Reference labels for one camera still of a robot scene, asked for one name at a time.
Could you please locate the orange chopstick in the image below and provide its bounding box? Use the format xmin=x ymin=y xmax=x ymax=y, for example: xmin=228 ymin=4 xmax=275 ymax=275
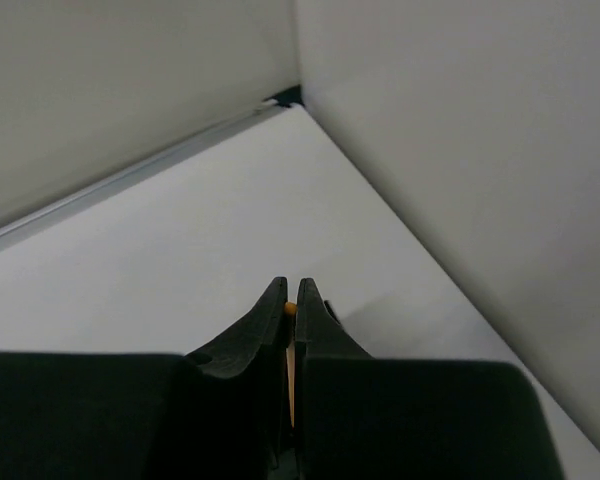
xmin=284 ymin=301 xmax=297 ymax=428

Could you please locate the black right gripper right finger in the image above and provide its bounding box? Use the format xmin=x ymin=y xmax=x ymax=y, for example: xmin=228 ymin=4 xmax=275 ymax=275
xmin=294 ymin=278 xmax=564 ymax=479

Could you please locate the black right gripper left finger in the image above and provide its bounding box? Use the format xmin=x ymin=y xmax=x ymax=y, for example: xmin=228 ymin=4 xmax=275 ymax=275
xmin=0 ymin=277 xmax=288 ymax=479

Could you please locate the aluminium rail back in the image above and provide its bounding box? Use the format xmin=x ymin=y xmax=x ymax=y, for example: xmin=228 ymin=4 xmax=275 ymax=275
xmin=0 ymin=84 xmax=304 ymax=252

